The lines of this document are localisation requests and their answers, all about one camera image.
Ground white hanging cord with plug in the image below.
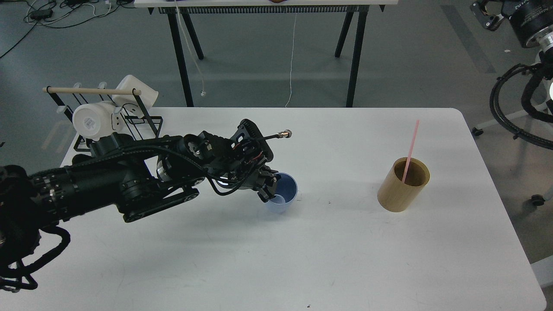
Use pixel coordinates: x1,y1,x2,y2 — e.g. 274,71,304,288
175,0,207,97

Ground black wire cup rack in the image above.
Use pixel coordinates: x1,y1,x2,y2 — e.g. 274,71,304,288
43,83,163,152

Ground wooden cylindrical holder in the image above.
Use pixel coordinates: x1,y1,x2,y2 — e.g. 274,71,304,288
377,157,430,213

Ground white hanging cable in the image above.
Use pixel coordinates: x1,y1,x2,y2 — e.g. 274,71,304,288
285,13,297,108

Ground background table black legs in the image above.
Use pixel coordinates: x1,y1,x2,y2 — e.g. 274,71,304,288
134,0,399,108

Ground white mug with face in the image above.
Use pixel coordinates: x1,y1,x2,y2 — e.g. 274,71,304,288
72,101,124,140

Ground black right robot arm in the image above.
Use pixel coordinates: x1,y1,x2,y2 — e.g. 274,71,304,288
470,0,553,150

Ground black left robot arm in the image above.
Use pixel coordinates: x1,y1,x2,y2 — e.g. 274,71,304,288
0,119,292,292

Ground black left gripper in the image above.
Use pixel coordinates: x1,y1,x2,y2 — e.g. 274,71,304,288
184,119,280,203

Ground blue plastic cup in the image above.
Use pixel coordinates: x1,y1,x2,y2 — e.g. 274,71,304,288
264,172,298,214

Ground black floor cables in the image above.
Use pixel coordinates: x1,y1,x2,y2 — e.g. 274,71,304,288
0,0,134,59

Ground white cup on rack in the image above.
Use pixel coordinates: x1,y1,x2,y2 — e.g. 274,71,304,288
113,75,159,118

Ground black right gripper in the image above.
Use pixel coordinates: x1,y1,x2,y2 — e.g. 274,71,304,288
470,0,553,48

